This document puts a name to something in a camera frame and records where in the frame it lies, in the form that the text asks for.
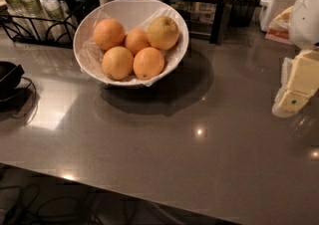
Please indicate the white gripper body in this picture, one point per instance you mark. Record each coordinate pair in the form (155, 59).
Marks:
(305, 20)

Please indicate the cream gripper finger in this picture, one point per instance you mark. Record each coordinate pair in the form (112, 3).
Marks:
(285, 102)
(308, 76)

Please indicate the clear plastic bowl liner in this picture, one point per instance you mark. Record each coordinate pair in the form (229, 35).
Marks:
(89, 57)

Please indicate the white bowl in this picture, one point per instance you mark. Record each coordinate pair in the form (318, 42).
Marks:
(133, 9)

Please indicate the white card with red logo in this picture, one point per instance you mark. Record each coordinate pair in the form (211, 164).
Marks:
(278, 30)

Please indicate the orange at front right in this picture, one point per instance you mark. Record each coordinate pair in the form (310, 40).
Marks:
(148, 63)

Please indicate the small orange in middle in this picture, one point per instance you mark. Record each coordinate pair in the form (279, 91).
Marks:
(136, 40)

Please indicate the orange at front left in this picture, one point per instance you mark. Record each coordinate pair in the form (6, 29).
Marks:
(117, 63)

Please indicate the orange at back left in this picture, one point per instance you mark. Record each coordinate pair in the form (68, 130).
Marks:
(109, 33)

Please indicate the black wire basket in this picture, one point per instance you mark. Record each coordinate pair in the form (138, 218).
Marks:
(241, 12)

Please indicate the black wire cup rack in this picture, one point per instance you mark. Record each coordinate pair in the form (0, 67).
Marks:
(43, 31)

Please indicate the black dish on wire stand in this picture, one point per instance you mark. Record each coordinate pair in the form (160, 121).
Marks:
(18, 94)

